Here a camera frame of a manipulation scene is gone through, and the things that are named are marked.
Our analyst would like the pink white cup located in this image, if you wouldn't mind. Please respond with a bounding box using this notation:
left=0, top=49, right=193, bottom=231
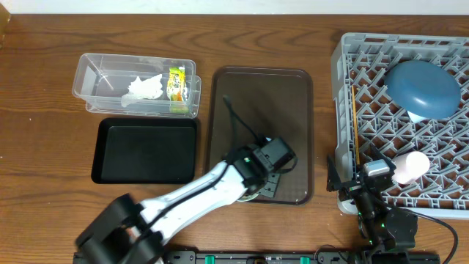
left=391, top=151, right=430, bottom=185

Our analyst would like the mint green bowl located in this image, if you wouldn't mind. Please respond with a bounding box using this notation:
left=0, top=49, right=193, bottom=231
left=237, top=193, right=259, bottom=202

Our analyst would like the wooden chopstick short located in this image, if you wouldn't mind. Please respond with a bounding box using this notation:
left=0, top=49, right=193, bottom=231
left=351, top=86, right=361, bottom=166

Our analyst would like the dark blue plate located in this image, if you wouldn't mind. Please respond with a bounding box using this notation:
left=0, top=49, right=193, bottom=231
left=385, top=60, right=461, bottom=120

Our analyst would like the green yellow snack wrapper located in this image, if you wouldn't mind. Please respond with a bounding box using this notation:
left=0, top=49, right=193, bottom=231
left=166, top=66, right=188, bottom=102

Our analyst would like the white napkin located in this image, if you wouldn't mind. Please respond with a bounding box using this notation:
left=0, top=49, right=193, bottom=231
left=121, top=74, right=163, bottom=107

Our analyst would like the light blue bowl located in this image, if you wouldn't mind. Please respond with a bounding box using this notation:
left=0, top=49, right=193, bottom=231
left=407, top=111, right=426, bottom=123

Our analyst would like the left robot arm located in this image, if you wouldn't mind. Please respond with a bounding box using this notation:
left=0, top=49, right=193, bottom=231
left=75, top=138, right=298, bottom=263

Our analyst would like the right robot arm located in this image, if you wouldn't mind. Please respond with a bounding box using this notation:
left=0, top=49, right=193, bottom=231
left=326, top=146, right=418, bottom=263

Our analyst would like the grey dishwasher rack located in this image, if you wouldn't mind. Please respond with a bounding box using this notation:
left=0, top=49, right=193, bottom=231
left=331, top=33, right=468, bottom=219

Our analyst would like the brown serving tray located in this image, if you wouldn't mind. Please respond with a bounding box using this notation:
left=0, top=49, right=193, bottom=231
left=204, top=66, right=314, bottom=205

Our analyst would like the black plastic tray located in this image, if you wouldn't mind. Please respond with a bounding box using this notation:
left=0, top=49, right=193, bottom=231
left=91, top=117, right=197, bottom=184

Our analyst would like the clear plastic bin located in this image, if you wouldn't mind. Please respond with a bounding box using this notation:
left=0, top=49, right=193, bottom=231
left=72, top=53, right=202, bottom=118

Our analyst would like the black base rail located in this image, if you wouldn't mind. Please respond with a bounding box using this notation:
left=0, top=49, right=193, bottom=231
left=72, top=249, right=440, bottom=264

